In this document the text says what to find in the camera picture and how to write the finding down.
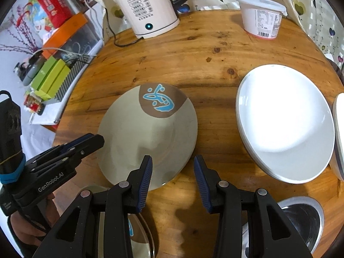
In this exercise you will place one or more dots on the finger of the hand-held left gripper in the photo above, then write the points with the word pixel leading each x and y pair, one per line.
pixel 78 141
pixel 91 143

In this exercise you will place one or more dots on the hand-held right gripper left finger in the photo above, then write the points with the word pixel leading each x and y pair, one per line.
pixel 145 182

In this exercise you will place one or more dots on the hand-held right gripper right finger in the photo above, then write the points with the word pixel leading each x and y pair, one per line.
pixel 200 182

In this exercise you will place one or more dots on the beige plate blue print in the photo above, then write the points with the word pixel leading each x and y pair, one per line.
pixel 134 134
pixel 139 236

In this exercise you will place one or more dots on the white bowl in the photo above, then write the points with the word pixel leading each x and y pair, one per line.
pixel 243 141

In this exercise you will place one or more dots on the white plate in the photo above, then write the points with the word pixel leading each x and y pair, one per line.
pixel 339 129
pixel 285 118

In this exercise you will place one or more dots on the steel bowl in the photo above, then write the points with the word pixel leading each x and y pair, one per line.
pixel 303 220

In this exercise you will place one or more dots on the person's left hand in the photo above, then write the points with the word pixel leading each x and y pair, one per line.
pixel 27 228

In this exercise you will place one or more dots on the white paper sheet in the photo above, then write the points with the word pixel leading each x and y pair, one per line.
pixel 51 113

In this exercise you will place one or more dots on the small red packet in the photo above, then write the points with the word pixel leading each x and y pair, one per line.
pixel 33 104

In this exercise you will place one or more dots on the grey striped box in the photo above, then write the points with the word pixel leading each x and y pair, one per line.
pixel 71 83

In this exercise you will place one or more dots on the green box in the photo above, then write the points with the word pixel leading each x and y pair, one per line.
pixel 60 79
pixel 49 72

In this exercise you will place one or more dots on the grey handheld device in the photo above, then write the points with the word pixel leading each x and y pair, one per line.
pixel 32 70

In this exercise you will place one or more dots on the dark printed box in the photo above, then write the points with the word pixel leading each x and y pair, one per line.
pixel 80 41

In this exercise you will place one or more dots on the orange box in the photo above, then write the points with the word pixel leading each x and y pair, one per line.
pixel 67 28

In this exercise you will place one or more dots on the white cloth purple branch print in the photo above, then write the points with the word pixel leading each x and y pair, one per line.
pixel 16 40

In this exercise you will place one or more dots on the colourful printed bag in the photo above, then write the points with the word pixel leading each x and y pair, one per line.
pixel 37 18

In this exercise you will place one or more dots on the red box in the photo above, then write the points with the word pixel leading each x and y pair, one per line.
pixel 51 2

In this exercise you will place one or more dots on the white electric kettle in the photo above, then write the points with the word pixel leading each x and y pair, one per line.
pixel 145 8

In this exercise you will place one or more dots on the white plastic tub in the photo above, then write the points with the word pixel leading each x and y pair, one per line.
pixel 260 16

